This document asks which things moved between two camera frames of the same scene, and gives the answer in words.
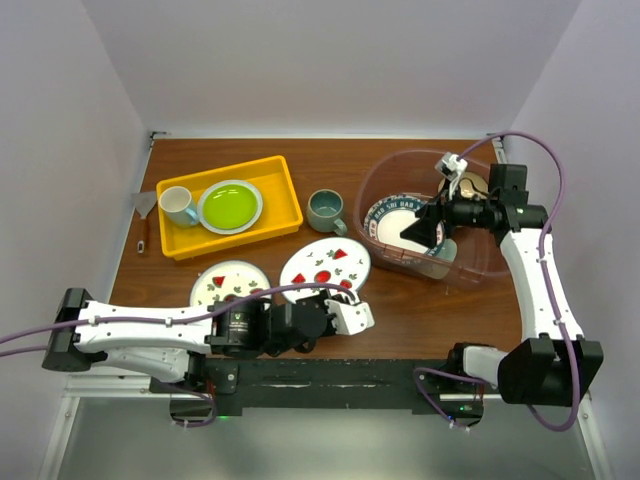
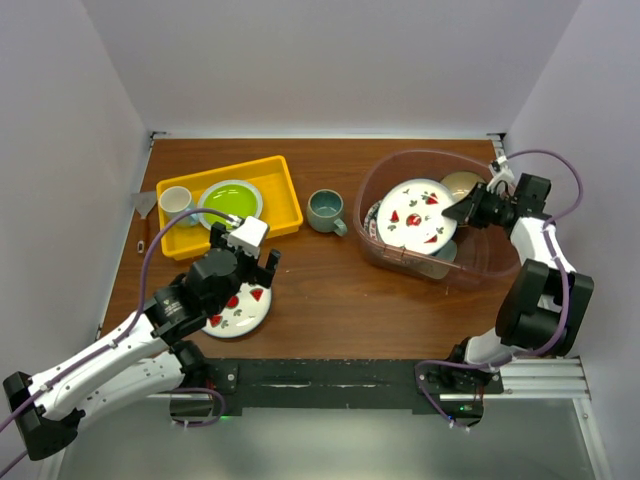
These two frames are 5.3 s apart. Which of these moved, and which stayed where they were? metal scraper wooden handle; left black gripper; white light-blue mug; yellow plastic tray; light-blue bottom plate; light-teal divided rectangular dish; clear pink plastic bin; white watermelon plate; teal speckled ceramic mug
Moved: light-blue bottom plate; white watermelon plate; left black gripper
Stayed: white light-blue mug; teal speckled ceramic mug; clear pink plastic bin; metal scraper wooden handle; yellow plastic tray; light-teal divided rectangular dish
